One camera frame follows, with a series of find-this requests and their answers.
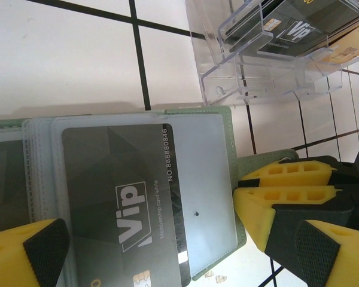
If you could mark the small clear plastic scrap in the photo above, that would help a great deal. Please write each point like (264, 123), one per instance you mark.
(210, 273)

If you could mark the clear acrylic card stand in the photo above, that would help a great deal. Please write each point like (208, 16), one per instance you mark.
(257, 86)

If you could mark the gold card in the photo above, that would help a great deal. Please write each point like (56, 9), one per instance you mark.
(350, 45)

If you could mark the black VIP card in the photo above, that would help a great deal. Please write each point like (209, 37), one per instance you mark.
(6, 185)
(107, 185)

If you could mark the green card holder clear sleeves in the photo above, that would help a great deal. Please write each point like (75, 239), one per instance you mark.
(209, 179)

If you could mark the stack of cards in stand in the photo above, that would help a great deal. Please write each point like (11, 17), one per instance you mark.
(305, 33)

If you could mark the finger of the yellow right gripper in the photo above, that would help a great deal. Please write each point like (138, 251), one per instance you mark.
(317, 179)
(257, 221)

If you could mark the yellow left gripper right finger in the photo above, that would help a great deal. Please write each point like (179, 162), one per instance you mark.
(341, 260)

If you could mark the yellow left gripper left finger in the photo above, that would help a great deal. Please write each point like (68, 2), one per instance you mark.
(18, 257)

